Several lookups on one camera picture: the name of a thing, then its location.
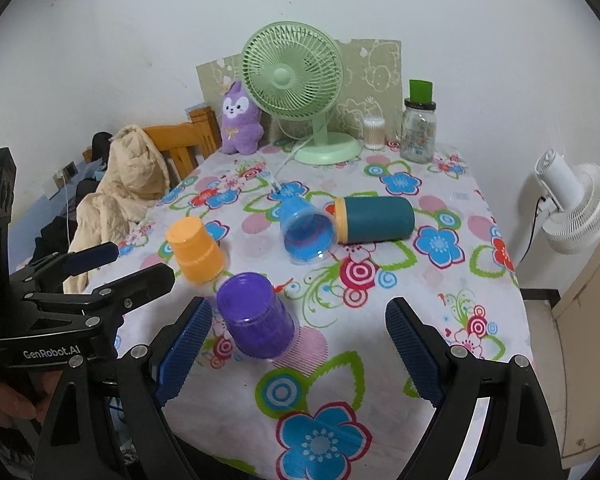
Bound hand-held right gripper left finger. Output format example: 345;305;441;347
32;296;214;480

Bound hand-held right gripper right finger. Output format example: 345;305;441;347
384;296;566;480

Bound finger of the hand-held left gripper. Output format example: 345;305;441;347
22;261;177;333
9;241;120;292

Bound blue plastic cup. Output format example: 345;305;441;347
278;195;337;265

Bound orange plastic cup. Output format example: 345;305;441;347
165;217;226;283

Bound purple plastic cup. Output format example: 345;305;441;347
216;272;300;361

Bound dark teal cup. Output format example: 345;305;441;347
333;196;416;245

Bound person's left hand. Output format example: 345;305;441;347
0;372;52;428

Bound dark clothes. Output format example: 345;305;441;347
30;132;113;263

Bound floral tablecloth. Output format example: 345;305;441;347
62;137;536;480

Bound beige crumpled cloth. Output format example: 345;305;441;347
62;124;178;295

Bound wooden chair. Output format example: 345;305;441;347
82;105;221;181

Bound beige cabinet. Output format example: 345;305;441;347
517;230;600;471

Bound purple plush toy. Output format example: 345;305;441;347
220;78;266;155

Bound glass jar with green lid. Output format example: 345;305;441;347
400;79;438;162

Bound cotton swab container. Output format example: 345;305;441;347
363;116;386;150

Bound white fan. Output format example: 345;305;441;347
534;149;600;255

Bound green desk fan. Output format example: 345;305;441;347
241;21;363;165

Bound green patterned board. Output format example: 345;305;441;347
196;38;403;142

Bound black fan cable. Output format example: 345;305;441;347
510;195;548;281

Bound white fan cable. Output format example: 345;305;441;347
270;137;316;196

